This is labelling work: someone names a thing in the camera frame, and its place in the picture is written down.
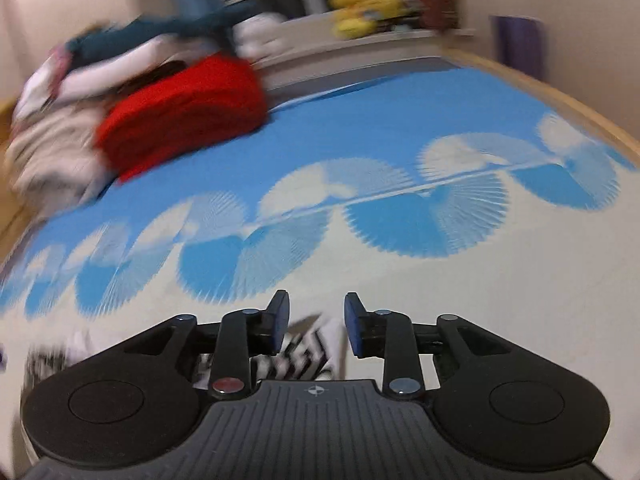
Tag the red folded blanket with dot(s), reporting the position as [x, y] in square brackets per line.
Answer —
[190, 110]

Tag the blue white printed bed cover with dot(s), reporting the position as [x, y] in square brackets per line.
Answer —
[400, 220]

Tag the cream folded blanket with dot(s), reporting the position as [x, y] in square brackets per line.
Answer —
[55, 155]

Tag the dark brown folded cloth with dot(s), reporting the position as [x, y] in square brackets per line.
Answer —
[155, 77]

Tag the white folded cloth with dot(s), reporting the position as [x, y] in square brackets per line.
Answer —
[125, 67]

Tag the purple box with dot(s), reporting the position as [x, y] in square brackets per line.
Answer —
[519, 47]

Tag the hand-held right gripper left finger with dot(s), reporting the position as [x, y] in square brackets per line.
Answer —
[280, 321]

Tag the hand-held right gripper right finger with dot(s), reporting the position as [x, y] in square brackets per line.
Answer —
[355, 326]

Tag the striped white hooded garment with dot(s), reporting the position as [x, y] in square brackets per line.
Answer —
[300, 355]

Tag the white window sill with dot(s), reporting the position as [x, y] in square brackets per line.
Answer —
[320, 55]

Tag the teal cloth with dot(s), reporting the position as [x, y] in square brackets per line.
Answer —
[165, 27]

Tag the yellow plush toy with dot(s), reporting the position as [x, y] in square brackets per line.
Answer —
[367, 12]

